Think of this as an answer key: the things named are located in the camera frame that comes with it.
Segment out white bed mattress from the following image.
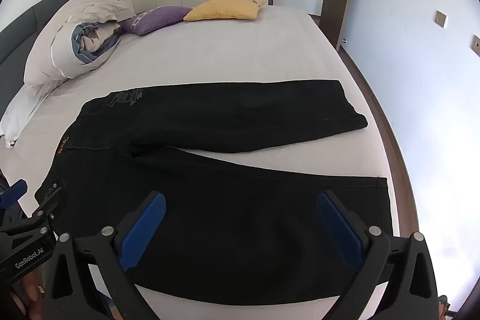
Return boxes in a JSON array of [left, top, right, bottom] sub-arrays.
[[0, 3, 398, 320]]

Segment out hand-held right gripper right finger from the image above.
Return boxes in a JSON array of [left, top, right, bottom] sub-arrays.
[[317, 190, 439, 320]]

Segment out purple pillow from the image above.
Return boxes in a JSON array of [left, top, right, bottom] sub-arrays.
[[121, 6, 193, 36]]

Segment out brown bed frame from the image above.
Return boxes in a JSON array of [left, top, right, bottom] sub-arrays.
[[309, 13, 426, 242]]

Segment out person's left hand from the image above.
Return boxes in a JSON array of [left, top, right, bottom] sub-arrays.
[[12, 272, 46, 320]]

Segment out yellow pillow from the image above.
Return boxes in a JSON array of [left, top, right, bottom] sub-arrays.
[[183, 0, 268, 22]]

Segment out black pants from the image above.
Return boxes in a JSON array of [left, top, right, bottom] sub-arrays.
[[34, 79, 394, 306]]

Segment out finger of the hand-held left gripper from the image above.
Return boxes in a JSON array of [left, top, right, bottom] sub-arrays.
[[0, 179, 29, 221], [34, 175, 67, 229]]

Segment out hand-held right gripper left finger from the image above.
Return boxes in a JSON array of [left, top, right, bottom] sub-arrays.
[[43, 190, 167, 320]]

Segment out white pillow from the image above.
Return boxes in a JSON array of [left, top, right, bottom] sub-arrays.
[[0, 80, 68, 149]]

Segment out grey headboard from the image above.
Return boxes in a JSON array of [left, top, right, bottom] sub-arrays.
[[0, 0, 109, 66]]

